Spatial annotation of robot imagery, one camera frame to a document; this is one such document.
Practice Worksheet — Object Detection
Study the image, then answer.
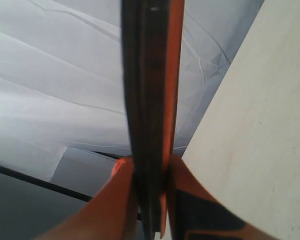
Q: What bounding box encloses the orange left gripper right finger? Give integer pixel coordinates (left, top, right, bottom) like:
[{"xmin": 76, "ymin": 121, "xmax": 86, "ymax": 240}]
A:
[{"xmin": 166, "ymin": 155, "xmax": 268, "ymax": 240}]

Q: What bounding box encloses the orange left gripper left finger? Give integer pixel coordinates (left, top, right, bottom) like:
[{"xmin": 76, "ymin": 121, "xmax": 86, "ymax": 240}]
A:
[{"xmin": 37, "ymin": 157, "xmax": 138, "ymax": 240}]

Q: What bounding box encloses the dark transparent lunchbox lid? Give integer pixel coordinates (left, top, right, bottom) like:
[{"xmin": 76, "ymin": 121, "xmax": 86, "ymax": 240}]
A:
[{"xmin": 121, "ymin": 0, "xmax": 185, "ymax": 240}]

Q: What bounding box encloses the white backdrop cloth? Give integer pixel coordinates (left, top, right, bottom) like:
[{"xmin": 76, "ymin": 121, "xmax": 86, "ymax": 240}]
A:
[{"xmin": 0, "ymin": 0, "xmax": 263, "ymax": 181}]

